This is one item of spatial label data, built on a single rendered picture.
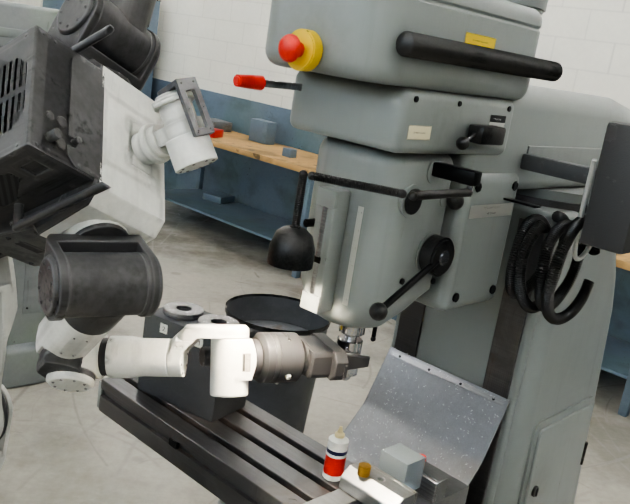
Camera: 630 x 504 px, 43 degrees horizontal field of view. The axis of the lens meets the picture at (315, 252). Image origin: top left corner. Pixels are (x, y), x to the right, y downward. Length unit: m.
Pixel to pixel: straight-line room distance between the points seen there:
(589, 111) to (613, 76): 3.98
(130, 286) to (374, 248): 0.41
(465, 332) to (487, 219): 0.36
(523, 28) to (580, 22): 4.47
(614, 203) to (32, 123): 0.91
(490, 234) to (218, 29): 6.88
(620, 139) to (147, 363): 0.86
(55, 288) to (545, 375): 1.07
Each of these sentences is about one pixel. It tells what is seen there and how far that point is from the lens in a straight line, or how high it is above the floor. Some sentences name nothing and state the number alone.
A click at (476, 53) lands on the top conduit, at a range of 1.26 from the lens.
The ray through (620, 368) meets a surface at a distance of 5.09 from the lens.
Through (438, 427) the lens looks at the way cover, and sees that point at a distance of 1.78.
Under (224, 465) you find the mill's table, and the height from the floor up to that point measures 0.96.
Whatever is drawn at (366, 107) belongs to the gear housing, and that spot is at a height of 1.69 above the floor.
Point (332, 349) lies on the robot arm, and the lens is 1.42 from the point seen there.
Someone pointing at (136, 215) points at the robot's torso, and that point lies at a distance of 1.19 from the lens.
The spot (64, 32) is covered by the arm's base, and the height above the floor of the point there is 1.73.
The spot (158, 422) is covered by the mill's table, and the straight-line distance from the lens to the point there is 1.76.
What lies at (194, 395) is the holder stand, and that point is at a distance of 1.76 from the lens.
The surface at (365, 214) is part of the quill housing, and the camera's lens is 1.30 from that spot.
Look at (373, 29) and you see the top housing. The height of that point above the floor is 1.80.
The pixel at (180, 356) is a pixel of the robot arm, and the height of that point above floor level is 1.24.
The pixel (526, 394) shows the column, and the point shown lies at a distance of 1.75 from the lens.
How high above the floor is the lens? 1.76
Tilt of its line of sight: 14 degrees down
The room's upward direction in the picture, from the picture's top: 9 degrees clockwise
